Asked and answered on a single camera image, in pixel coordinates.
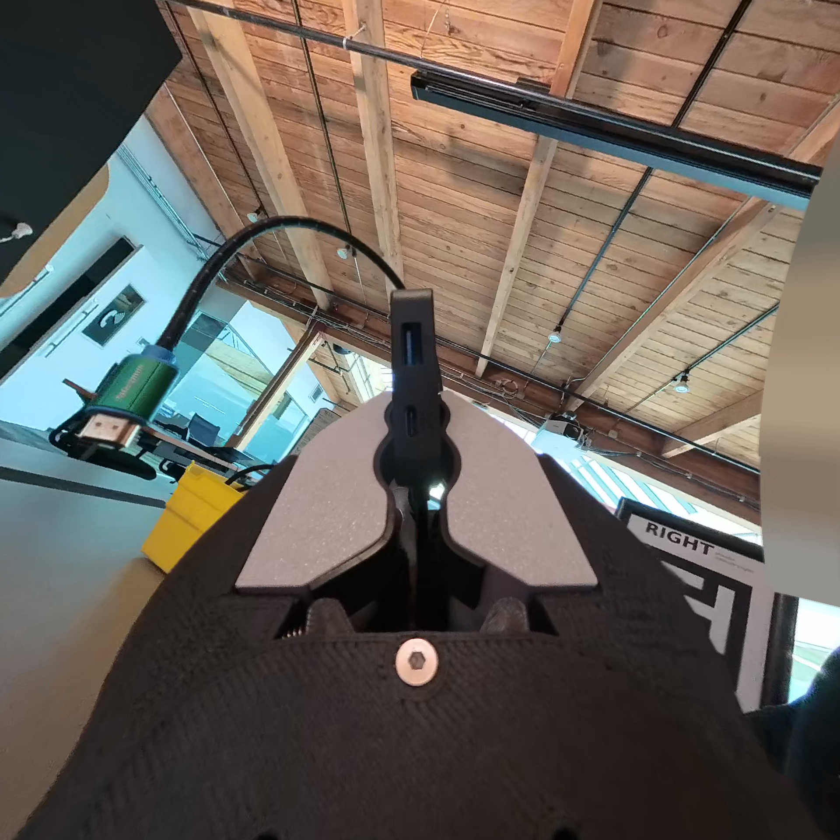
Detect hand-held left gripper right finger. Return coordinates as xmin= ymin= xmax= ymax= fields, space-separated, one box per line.
xmin=440 ymin=392 xmax=599 ymax=602

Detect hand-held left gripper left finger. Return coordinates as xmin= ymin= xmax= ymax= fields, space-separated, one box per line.
xmin=235 ymin=394 xmax=396 ymax=593

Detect yellow plastic bin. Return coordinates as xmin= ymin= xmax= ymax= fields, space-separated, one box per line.
xmin=141 ymin=459 xmax=277 ymax=575

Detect black adapter with thin cable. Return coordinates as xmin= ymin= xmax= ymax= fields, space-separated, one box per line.
xmin=388 ymin=289 xmax=450 ymax=513

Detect black HDMI cable green plugs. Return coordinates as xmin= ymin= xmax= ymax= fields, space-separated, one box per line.
xmin=79 ymin=217 xmax=408 ymax=460

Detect white ceiling projector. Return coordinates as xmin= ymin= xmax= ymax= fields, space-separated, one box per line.
xmin=535 ymin=410 xmax=588 ymax=454

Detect wooden office desk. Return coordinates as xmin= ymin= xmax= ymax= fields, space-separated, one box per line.
xmin=62 ymin=377 xmax=240 ymax=473

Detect black framed tag sign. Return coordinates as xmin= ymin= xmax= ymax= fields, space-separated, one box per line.
xmin=617 ymin=497 xmax=798 ymax=713

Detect black office chair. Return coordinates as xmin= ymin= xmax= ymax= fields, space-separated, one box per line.
xmin=49 ymin=420 xmax=158 ymax=480

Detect person's dark printed clothing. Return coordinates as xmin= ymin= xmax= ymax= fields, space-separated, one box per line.
xmin=748 ymin=646 xmax=840 ymax=840

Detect black overhead bar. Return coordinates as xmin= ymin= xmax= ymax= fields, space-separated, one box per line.
xmin=410 ymin=69 xmax=823 ymax=212

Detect white board stand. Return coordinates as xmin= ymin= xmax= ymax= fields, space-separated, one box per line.
xmin=0 ymin=222 xmax=55 ymax=309

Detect thin black boom pole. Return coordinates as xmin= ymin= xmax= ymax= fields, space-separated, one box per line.
xmin=164 ymin=0 xmax=546 ymax=86

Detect black faced plywood board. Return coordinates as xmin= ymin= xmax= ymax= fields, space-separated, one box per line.
xmin=0 ymin=0 xmax=185 ymax=296

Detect framed wall picture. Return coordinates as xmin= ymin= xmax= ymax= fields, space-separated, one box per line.
xmin=82 ymin=283 xmax=147 ymax=347

